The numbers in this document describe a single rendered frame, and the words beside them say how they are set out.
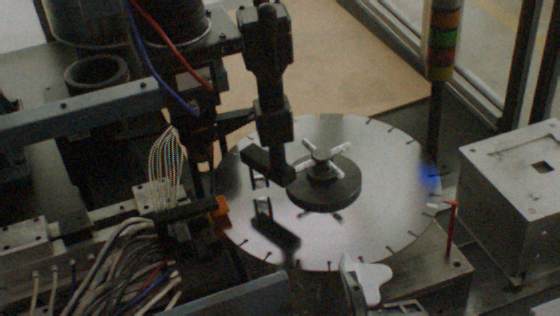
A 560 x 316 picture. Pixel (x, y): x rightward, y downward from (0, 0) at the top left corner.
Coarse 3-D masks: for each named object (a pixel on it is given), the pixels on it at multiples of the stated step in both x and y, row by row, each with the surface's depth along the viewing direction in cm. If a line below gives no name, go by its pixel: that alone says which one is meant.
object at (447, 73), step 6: (426, 60) 108; (426, 66) 109; (432, 66) 107; (438, 66) 107; (444, 66) 106; (450, 66) 107; (426, 72) 109; (432, 72) 108; (438, 72) 107; (444, 72) 107; (450, 72) 108; (432, 78) 108; (438, 78) 108; (444, 78) 108; (450, 78) 109
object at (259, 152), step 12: (252, 144) 91; (240, 156) 90; (252, 156) 89; (264, 156) 88; (276, 156) 84; (252, 168) 90; (264, 168) 87; (276, 168) 85; (288, 168) 86; (252, 180) 91; (264, 180) 93; (276, 180) 86; (288, 180) 86
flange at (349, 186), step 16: (304, 160) 97; (336, 160) 97; (352, 160) 97; (304, 176) 95; (320, 176) 92; (352, 176) 94; (288, 192) 93; (304, 192) 92; (320, 192) 92; (336, 192) 92; (352, 192) 92; (320, 208) 91
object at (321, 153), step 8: (304, 144) 94; (344, 144) 93; (312, 152) 92; (320, 152) 92; (328, 152) 92; (336, 152) 92; (312, 160) 91; (320, 160) 91; (328, 160) 91; (296, 168) 90; (304, 168) 91; (320, 168) 92; (328, 168) 91; (336, 168) 90; (336, 176) 89
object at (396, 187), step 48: (240, 144) 103; (288, 144) 102; (336, 144) 101; (384, 144) 100; (240, 192) 95; (384, 192) 92; (432, 192) 92; (240, 240) 88; (288, 240) 87; (336, 240) 86; (384, 240) 86
